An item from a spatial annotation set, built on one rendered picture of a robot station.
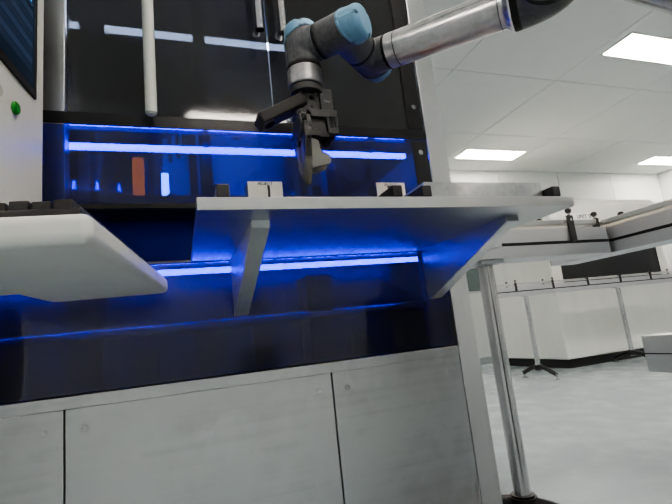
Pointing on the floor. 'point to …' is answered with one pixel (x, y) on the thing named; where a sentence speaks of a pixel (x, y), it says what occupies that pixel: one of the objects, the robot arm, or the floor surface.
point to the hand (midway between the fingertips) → (305, 178)
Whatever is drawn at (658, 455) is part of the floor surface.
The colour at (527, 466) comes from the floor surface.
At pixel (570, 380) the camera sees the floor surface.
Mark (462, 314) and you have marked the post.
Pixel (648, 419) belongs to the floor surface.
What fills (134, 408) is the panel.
